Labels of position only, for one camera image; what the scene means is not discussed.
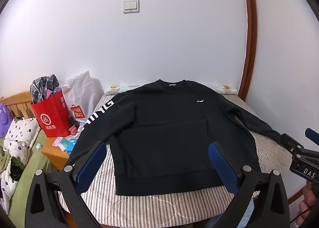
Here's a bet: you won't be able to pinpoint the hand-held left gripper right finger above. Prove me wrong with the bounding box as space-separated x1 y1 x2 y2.
208 141 291 228

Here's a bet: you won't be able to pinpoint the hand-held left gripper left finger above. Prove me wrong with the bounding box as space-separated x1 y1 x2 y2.
24 141 108 228

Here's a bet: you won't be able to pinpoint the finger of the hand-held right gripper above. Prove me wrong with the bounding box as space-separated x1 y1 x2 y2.
305 128 319 147
280 133 304 154

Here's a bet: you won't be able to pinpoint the black sweatshirt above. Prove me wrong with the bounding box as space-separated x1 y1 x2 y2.
67 79 282 196

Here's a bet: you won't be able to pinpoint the person's right hand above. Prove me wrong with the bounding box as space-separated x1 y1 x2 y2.
299 183 315 218

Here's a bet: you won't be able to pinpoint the small packets on nightstand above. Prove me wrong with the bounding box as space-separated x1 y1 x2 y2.
65 137 79 154

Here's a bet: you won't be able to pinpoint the brown wooden baseboard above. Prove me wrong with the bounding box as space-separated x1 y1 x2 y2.
288 188 307 206

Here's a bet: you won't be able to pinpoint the wooden nightstand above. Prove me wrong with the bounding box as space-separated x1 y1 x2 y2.
41 124 80 171

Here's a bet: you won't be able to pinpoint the red paper bag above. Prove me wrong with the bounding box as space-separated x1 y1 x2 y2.
30 90 73 138

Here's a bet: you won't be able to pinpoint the green bed sheet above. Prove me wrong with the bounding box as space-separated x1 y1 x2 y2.
0 128 60 218

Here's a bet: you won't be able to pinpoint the striped quilted mattress pad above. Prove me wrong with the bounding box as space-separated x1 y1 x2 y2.
58 93 292 225

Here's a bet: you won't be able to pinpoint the white plastic shopping bag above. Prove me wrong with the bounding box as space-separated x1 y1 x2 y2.
61 70 93 126

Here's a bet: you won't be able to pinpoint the white printed foam roll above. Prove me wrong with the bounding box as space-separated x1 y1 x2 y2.
104 83 238 95

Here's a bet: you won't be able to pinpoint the white floral pillow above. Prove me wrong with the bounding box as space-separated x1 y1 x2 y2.
0 117 41 213

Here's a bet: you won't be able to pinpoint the black white plaid cloth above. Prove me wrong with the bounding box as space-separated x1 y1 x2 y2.
30 74 61 105

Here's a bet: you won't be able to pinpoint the wooden headboard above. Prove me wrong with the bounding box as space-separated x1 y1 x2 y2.
0 90 34 121

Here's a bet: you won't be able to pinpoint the purple cloth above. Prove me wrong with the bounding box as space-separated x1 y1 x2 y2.
0 103 13 139

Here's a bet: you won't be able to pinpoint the brown wooden door frame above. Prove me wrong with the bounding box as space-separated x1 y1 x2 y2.
239 0 258 105

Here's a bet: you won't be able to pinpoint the white wall light switch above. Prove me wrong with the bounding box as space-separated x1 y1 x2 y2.
123 0 140 14

